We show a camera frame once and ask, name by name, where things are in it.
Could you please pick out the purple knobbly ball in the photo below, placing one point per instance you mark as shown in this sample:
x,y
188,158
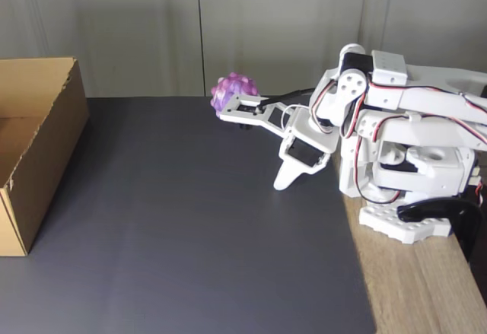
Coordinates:
x,y
232,86

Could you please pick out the black table clamp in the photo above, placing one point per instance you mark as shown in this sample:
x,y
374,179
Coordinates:
x,y
464,220

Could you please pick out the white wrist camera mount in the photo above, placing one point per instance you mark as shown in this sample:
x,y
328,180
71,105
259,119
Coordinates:
x,y
232,115

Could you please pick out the brown cardboard box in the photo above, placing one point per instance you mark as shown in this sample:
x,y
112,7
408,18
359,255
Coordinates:
x,y
57,140

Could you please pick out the dark grey table mat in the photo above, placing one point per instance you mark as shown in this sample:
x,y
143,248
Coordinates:
x,y
171,216

